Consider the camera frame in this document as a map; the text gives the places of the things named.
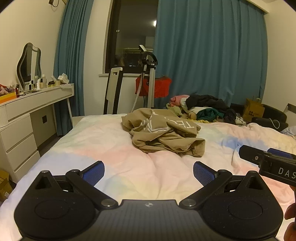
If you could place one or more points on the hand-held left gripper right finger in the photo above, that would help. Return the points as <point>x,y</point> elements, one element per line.
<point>203,174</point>

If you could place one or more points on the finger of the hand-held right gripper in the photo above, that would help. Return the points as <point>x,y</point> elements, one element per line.
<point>281,153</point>
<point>249,154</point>

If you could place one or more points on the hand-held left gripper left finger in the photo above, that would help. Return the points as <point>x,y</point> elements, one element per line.
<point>93,173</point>

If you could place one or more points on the tan printed t-shirt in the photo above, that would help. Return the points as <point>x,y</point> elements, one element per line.
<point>161,139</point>

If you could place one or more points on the person's right hand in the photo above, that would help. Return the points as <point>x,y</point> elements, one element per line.
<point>291,233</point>

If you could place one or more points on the blue pillow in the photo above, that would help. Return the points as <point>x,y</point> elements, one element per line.
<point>290,133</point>

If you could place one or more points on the pastel bed duvet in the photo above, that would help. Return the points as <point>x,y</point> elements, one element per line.
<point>92,139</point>

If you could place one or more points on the black sofa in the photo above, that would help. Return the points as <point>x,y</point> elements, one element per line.
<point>275,113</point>

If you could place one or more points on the brown paper bag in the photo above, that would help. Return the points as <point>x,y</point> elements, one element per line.
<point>253,111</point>

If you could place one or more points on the green garment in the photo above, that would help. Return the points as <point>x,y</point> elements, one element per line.
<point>208,114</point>

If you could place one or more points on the black garment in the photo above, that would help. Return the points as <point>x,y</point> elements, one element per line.
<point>205,100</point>

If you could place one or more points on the olive yellow garment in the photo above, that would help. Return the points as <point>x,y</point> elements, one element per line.
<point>174,109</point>

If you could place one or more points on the pink garment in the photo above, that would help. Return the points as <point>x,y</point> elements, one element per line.
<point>177,99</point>

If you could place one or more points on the white vanity desk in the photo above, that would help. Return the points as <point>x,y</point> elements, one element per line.
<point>20,129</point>

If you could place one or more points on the white folded ironing board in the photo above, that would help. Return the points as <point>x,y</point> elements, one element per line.
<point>114,88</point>

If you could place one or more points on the cardboard boxes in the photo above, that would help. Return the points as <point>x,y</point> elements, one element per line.
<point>4,185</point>

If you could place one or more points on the red cloth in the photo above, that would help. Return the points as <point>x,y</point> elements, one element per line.
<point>161,87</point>

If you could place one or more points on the tissue box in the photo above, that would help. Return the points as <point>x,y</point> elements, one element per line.
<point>63,78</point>

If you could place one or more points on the group of cosmetic bottles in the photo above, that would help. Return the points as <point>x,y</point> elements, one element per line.
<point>38,83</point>

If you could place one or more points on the wide blue curtain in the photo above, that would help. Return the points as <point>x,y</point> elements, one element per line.
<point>208,51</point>

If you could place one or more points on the standing garment steamer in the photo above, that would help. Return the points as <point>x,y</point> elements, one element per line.
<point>149,76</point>

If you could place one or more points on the orange tray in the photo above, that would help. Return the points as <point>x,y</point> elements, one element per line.
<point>7,96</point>

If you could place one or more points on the narrow blue curtain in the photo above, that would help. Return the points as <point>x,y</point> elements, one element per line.
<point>71,58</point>

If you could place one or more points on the wavy vanity mirror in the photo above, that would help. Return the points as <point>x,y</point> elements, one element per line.
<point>29,64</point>

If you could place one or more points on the dark window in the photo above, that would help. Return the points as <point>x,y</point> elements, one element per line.
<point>131,27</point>

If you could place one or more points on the black wall socket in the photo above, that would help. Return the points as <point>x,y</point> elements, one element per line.
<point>44,119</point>

